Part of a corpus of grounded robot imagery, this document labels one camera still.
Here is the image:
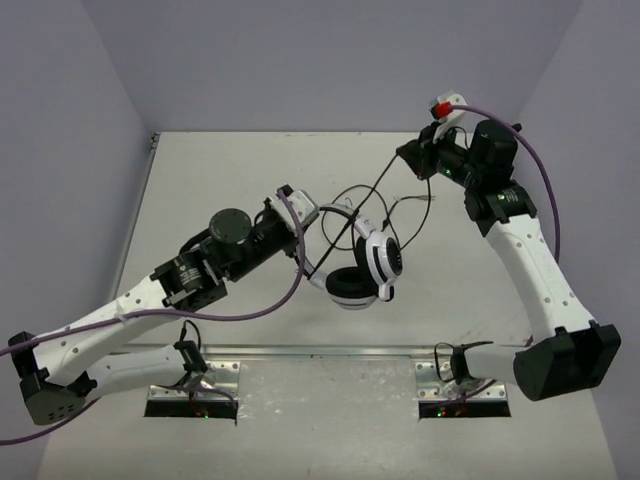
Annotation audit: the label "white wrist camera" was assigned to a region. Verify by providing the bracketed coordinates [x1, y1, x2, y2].
[430, 90, 467, 143]
[268, 184, 320, 235]

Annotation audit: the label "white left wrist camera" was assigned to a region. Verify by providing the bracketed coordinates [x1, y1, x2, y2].
[268, 184, 320, 235]

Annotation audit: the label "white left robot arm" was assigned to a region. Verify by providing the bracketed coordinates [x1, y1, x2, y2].
[5, 190, 318, 426]

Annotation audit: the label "thin black headphone cable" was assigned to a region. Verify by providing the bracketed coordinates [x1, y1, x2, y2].
[304, 127, 471, 281]

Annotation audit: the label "metal base mounting plate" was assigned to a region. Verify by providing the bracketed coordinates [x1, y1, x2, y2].
[144, 345, 510, 420]

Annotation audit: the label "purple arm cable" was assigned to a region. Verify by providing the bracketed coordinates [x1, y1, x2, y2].
[0, 184, 307, 446]
[447, 103, 561, 346]

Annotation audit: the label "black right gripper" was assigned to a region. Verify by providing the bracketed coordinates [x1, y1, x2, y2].
[395, 120, 481, 189]

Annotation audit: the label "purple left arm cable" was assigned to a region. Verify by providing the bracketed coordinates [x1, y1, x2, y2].
[0, 184, 307, 446]

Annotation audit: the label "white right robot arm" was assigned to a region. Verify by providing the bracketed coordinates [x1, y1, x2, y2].
[396, 120, 621, 401]

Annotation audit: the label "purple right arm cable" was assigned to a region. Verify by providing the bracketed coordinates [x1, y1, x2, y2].
[447, 103, 561, 346]

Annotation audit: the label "white and black headphones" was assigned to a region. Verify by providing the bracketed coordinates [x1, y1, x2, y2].
[299, 213, 403, 310]

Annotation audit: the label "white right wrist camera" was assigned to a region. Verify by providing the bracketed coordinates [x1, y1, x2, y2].
[430, 90, 467, 143]

